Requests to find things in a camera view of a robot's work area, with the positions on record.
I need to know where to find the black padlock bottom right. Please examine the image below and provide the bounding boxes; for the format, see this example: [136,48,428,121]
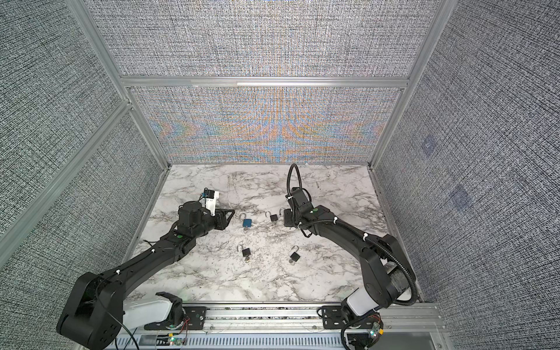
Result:
[289,245,300,265]

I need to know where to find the green circuit board left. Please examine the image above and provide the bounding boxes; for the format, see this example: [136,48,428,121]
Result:
[168,333,188,347]

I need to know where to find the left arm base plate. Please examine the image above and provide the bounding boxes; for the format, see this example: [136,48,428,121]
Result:
[143,306,207,332]

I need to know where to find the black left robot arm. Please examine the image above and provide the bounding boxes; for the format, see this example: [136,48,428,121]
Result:
[56,201,235,349]

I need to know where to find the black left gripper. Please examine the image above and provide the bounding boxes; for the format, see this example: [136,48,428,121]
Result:
[193,208,236,240]

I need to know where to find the green circuit board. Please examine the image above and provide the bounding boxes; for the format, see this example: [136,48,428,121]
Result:
[168,333,188,347]
[366,322,384,343]

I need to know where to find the green circuit board right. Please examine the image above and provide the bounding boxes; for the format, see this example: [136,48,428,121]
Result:
[366,322,384,343]

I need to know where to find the black padlock bottom left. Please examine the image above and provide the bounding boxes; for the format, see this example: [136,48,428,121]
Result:
[237,244,252,263]

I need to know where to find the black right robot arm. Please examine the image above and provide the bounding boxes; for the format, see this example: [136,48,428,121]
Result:
[284,188,419,323]

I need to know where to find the blue padlock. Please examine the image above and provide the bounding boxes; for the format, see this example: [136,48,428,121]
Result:
[239,213,252,230]

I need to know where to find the aluminium front rail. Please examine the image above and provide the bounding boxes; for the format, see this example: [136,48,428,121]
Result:
[82,302,452,350]

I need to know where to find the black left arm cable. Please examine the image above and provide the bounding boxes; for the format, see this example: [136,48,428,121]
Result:
[87,218,193,350]

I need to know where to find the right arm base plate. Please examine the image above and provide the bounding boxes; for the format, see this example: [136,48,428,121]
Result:
[316,305,357,330]

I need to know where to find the small black padlock top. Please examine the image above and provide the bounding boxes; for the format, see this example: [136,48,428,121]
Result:
[265,211,279,223]

